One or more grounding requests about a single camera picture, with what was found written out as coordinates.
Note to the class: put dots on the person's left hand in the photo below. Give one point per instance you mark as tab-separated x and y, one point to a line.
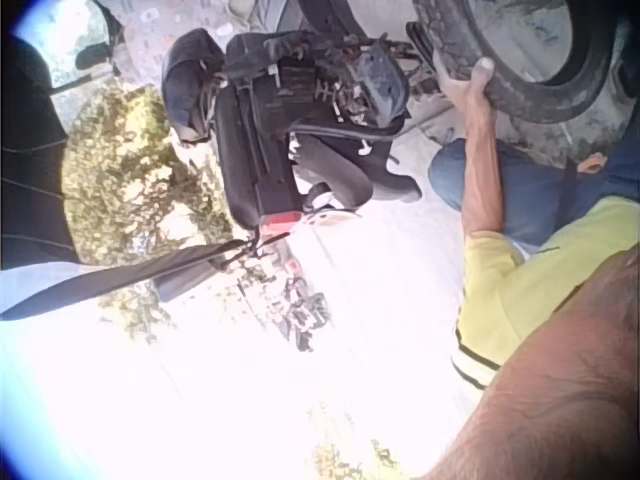
462	95

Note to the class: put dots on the black rubber tyre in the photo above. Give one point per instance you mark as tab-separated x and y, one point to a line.
520	97

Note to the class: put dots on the person's legs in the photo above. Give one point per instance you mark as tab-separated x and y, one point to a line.
530	195

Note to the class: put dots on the small orange object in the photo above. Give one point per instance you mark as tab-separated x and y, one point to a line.
593	163

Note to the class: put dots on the black motorcycle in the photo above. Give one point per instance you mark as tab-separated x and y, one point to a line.
265	125

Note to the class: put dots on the distant parked motorcycle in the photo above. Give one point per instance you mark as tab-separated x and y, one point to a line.
302	312

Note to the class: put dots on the green leafy tree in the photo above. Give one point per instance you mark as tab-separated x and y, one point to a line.
125	175

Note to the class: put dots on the black canopy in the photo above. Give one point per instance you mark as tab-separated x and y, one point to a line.
30	165

